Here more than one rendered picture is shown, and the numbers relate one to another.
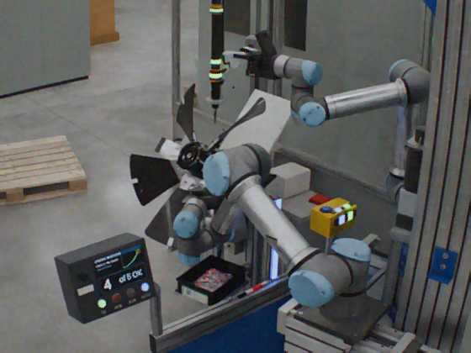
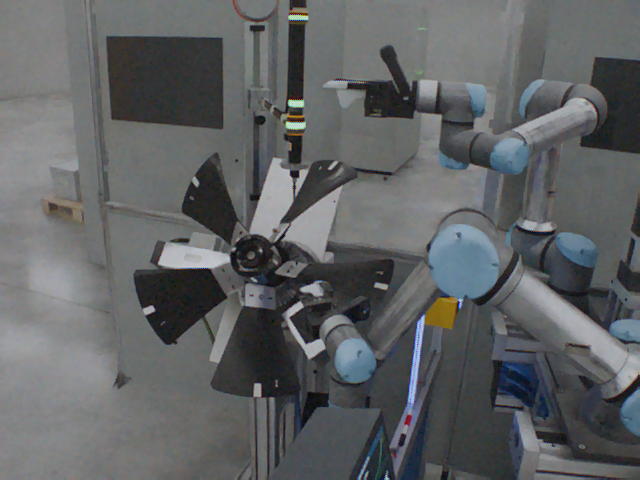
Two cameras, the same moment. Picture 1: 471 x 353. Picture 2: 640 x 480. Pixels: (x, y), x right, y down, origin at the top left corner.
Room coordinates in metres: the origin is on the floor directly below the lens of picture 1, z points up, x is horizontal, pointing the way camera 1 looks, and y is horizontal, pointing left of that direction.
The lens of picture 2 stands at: (1.09, 0.68, 1.78)
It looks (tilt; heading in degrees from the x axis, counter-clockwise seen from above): 21 degrees down; 331
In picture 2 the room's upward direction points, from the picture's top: 2 degrees clockwise
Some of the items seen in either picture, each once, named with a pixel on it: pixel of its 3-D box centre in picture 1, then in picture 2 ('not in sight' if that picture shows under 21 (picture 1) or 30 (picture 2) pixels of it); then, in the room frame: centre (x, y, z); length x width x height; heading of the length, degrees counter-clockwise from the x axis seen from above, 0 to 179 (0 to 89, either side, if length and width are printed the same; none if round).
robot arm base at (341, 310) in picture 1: (346, 296); (621, 402); (1.59, -0.34, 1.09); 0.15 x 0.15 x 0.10
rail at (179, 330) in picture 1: (255, 298); (405, 437); (1.97, -0.08, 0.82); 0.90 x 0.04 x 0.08; 130
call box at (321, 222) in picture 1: (333, 218); (442, 303); (2.22, -0.38, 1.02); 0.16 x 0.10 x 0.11; 130
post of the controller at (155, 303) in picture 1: (155, 309); not in sight; (1.69, 0.24, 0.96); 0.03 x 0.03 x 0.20; 40
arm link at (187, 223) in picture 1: (187, 221); (350, 354); (1.90, 0.15, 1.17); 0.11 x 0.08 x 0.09; 167
